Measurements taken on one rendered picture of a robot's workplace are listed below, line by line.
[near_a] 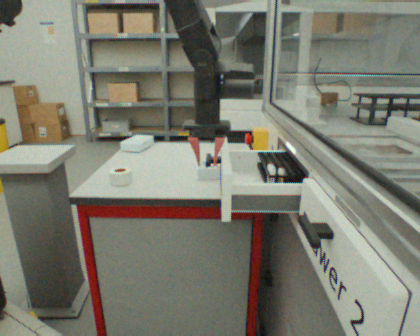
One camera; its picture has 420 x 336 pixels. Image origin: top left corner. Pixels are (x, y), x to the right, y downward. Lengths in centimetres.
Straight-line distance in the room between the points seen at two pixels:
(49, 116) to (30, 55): 103
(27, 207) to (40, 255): 24
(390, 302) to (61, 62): 524
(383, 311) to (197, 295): 79
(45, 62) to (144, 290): 472
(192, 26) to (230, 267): 72
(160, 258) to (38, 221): 66
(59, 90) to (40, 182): 408
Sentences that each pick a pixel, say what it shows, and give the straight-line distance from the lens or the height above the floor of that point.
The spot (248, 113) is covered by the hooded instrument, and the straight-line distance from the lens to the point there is 150.
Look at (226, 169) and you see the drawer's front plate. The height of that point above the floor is 93.
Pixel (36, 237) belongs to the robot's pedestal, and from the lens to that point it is 152.
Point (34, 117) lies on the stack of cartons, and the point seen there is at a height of 38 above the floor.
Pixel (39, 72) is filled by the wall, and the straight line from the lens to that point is 551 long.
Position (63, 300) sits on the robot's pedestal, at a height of 6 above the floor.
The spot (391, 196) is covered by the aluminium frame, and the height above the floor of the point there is 99.
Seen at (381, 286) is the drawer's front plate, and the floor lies 92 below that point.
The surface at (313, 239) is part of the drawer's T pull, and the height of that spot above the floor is 91.
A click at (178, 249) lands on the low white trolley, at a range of 97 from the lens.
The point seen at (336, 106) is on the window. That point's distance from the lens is 52.
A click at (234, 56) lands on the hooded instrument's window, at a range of 150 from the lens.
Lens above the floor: 112
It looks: 18 degrees down
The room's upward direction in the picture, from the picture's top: straight up
